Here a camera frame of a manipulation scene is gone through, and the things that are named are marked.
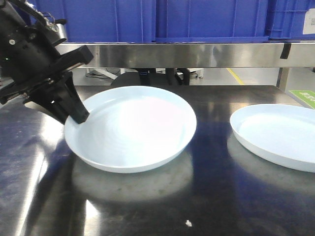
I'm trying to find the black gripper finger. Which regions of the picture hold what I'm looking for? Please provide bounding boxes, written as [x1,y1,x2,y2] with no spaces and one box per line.
[51,71,90,124]
[23,94,68,124]

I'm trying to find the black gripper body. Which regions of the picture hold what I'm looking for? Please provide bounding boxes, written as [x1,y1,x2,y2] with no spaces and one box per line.
[0,25,93,104]

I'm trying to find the light blue plate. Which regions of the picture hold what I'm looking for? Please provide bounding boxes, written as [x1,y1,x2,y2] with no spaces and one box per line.
[64,86,197,173]
[230,104,315,173]

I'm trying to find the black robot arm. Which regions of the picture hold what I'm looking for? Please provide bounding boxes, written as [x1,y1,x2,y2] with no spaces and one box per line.
[0,0,93,124]

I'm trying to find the blue plastic crate left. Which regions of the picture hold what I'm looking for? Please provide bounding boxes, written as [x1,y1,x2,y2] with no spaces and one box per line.
[31,0,156,43]

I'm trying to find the blue plastic crate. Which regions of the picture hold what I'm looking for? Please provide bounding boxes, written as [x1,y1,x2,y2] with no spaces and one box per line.
[31,0,156,43]
[156,0,268,43]
[265,0,315,40]

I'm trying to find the blue plastic crate middle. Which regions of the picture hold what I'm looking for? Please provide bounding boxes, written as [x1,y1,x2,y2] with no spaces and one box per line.
[156,0,268,43]

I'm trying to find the white paper crumb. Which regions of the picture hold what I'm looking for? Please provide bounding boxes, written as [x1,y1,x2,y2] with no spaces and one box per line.
[185,220,192,227]

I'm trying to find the black tape strip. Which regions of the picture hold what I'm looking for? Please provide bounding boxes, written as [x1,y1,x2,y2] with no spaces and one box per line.
[280,43,291,59]

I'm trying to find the blue plastic crate right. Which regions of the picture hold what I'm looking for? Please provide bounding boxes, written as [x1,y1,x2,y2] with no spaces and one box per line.
[265,0,315,40]

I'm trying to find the white crate label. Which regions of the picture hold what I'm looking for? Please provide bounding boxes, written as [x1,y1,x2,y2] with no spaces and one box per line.
[303,8,315,35]

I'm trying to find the stainless steel shelf rail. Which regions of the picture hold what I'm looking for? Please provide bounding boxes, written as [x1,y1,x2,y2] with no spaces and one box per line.
[55,42,315,69]

